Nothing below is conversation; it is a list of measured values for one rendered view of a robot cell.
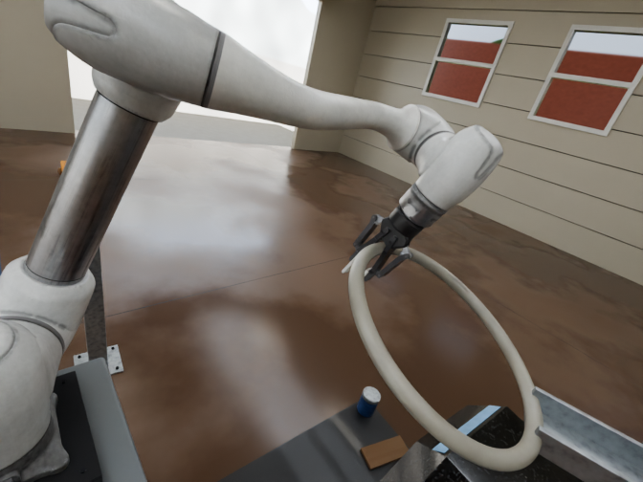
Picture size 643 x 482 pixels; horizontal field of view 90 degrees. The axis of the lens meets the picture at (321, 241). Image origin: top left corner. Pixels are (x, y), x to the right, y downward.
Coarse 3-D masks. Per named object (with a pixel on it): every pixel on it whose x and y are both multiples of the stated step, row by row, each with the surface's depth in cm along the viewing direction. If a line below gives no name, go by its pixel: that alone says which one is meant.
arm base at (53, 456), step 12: (48, 432) 60; (36, 444) 57; (48, 444) 60; (60, 444) 62; (24, 456) 55; (36, 456) 58; (48, 456) 59; (60, 456) 60; (12, 468) 54; (24, 468) 56; (36, 468) 57; (48, 468) 58; (60, 468) 59; (0, 480) 53; (12, 480) 54; (24, 480) 56
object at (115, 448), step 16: (80, 368) 82; (96, 368) 83; (80, 384) 78; (96, 384) 79; (112, 384) 80; (96, 400) 76; (112, 400) 77; (96, 416) 73; (112, 416) 73; (96, 432) 70; (112, 432) 70; (128, 432) 71; (96, 448) 67; (112, 448) 68; (128, 448) 69; (112, 464) 65; (128, 464) 66; (112, 480) 63; (128, 480) 64; (144, 480) 64
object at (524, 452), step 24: (360, 264) 65; (432, 264) 85; (360, 288) 59; (456, 288) 86; (360, 312) 55; (480, 312) 83; (360, 336) 54; (504, 336) 79; (384, 360) 50; (408, 384) 49; (528, 384) 69; (408, 408) 48; (432, 408) 48; (528, 408) 65; (432, 432) 47; (456, 432) 48; (528, 432) 59; (480, 456) 47; (504, 456) 50; (528, 456) 53
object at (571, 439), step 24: (552, 408) 66; (576, 408) 65; (552, 432) 63; (576, 432) 65; (600, 432) 63; (552, 456) 58; (576, 456) 56; (600, 456) 61; (624, 456) 62; (600, 480) 55; (624, 480) 53
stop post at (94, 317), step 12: (96, 252) 140; (96, 264) 142; (96, 276) 145; (96, 288) 147; (96, 300) 150; (96, 312) 153; (84, 324) 158; (96, 324) 156; (96, 336) 158; (96, 348) 162; (108, 348) 180; (84, 360) 170; (108, 360) 173; (120, 360) 175; (120, 372) 170
